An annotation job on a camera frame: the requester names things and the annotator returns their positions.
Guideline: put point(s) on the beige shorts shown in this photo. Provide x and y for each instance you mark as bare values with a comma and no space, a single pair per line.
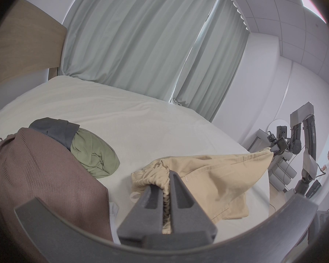
208,179

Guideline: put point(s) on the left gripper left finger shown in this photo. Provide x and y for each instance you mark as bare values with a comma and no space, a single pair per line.
142,218

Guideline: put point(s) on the pale green curtain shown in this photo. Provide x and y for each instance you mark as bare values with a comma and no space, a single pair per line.
216,64
126,37

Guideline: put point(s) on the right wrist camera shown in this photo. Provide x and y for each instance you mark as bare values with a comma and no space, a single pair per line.
270,137

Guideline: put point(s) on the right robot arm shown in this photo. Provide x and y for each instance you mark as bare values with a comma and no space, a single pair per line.
301,114

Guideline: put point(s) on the green garment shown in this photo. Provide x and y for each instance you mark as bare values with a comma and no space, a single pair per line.
96,155

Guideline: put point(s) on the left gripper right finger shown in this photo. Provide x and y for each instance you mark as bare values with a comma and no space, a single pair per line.
189,218

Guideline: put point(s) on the black garment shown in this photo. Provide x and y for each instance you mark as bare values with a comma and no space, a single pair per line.
54,129

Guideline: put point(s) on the brown garment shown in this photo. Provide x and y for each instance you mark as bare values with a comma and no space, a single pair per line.
43,174

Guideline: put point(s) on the white garment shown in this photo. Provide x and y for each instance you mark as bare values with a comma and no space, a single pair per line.
114,223

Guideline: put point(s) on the bed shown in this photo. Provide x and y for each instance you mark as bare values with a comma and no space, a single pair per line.
139,114

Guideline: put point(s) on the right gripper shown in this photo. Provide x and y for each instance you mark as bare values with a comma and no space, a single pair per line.
281,145

